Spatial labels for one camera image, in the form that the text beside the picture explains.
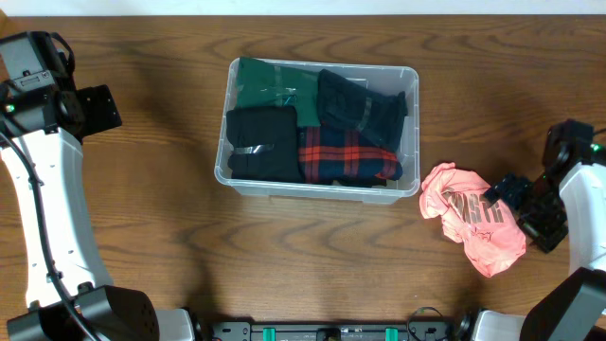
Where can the navy garment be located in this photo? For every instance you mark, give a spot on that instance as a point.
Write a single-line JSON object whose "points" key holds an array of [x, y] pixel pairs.
{"points": [[346, 105]]}

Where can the black garment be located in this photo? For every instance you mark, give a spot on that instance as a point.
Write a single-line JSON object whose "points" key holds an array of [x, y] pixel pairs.
{"points": [[265, 142], [368, 182]]}

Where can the green garment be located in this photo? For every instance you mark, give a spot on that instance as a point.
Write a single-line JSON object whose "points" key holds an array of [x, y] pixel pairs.
{"points": [[260, 83]]}

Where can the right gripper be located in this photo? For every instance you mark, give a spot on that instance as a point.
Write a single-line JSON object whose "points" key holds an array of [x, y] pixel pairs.
{"points": [[547, 233]]}

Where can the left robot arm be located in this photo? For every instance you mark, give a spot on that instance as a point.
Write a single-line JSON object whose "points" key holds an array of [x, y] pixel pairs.
{"points": [[70, 293]]}

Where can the clear plastic storage bin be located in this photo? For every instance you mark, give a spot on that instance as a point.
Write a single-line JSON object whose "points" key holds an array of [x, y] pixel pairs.
{"points": [[385, 79]]}

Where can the red navy plaid shirt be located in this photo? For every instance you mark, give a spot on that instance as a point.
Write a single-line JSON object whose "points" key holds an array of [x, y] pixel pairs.
{"points": [[325, 153]]}

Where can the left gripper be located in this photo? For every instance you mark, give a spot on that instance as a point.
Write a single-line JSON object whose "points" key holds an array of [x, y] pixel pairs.
{"points": [[101, 110]]}

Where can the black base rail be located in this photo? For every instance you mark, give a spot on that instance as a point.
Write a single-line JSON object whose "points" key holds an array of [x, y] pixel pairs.
{"points": [[431, 329]]}

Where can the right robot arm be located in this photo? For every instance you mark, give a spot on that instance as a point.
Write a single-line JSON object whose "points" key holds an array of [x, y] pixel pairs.
{"points": [[565, 203]]}

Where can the pink printed t-shirt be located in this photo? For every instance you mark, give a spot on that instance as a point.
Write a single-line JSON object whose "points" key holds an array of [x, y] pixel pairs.
{"points": [[491, 239]]}

